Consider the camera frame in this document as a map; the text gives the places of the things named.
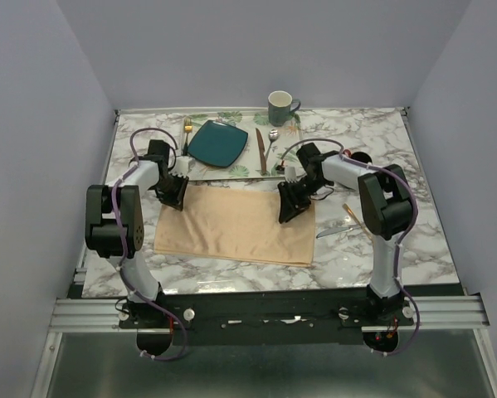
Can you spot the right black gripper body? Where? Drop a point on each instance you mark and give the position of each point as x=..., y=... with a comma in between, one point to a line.
x=299, y=191

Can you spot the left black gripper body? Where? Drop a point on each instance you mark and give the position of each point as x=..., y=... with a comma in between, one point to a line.
x=168, y=189

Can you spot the orange cloth napkin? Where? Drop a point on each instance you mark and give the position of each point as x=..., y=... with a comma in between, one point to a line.
x=230, y=224

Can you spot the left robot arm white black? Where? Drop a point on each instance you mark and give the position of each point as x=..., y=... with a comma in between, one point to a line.
x=114, y=223

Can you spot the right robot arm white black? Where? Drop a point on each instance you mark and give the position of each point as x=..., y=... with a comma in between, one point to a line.
x=388, y=206

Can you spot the silver table knife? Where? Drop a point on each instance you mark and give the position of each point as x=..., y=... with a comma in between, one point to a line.
x=335, y=230

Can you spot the teal square plate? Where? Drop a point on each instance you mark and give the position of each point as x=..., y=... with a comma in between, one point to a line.
x=217, y=144

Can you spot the silver spoon on tray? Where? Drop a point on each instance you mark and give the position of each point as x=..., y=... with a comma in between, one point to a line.
x=273, y=135

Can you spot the leaf pattern serving tray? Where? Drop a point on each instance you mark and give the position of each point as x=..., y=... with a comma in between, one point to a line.
x=247, y=166

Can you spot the red brown small cup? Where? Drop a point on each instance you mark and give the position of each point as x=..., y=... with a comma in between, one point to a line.
x=357, y=157

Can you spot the gold spoon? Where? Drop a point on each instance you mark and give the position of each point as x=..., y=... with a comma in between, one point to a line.
x=357, y=221

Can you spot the grey green mug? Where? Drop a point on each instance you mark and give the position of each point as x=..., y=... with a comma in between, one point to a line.
x=281, y=107

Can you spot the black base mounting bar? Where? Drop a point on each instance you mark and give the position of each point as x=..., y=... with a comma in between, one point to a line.
x=345, y=316

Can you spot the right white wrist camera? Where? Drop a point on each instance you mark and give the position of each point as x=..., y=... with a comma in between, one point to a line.
x=290, y=173

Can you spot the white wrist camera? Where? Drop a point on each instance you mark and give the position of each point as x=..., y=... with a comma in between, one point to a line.
x=290, y=173
x=183, y=166

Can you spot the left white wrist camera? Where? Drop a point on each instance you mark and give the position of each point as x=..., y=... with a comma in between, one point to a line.
x=183, y=166

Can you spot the brown handled knife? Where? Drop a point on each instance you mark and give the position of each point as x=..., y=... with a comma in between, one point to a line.
x=261, y=149

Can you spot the gold fork green handle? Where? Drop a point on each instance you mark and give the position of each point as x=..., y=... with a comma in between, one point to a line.
x=187, y=129

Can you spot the aluminium frame rail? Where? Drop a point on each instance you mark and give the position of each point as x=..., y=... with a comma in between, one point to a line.
x=437, y=313

